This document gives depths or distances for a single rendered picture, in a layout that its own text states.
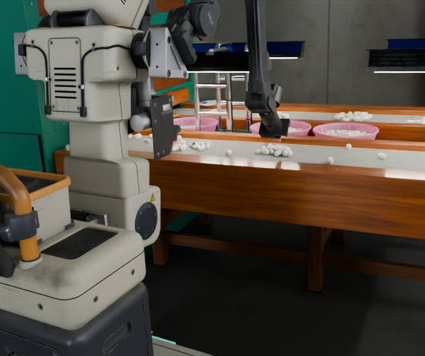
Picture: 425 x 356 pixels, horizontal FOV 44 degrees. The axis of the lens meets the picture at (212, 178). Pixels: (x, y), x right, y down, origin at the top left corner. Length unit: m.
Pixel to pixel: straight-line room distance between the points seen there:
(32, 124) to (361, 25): 2.72
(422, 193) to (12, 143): 1.52
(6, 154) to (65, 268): 1.28
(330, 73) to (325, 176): 2.60
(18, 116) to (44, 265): 1.18
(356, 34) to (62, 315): 3.46
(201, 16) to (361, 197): 0.74
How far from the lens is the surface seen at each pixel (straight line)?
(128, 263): 1.12
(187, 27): 1.30
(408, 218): 1.67
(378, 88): 4.15
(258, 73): 1.66
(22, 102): 2.13
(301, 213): 1.73
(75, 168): 1.44
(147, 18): 1.90
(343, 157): 1.93
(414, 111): 2.70
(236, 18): 4.48
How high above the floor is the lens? 1.25
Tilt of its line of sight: 17 degrees down
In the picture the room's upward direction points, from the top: 3 degrees counter-clockwise
